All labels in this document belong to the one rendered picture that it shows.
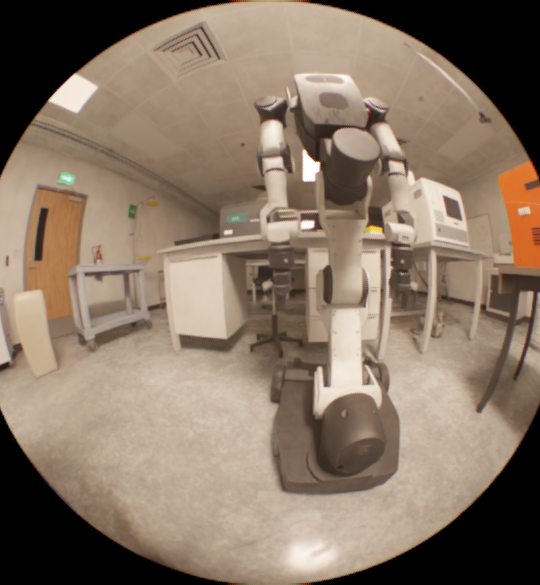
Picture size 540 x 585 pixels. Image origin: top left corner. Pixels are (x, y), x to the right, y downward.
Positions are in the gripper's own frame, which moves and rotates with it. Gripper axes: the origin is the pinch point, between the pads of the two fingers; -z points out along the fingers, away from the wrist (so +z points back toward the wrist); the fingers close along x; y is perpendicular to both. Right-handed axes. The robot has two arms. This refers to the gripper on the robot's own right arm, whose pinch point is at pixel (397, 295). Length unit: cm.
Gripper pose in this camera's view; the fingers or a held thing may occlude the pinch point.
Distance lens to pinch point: 70.8
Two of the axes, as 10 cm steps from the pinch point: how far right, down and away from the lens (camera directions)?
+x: 2.1, -3.1, 9.3
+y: -9.8, 0.1, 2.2
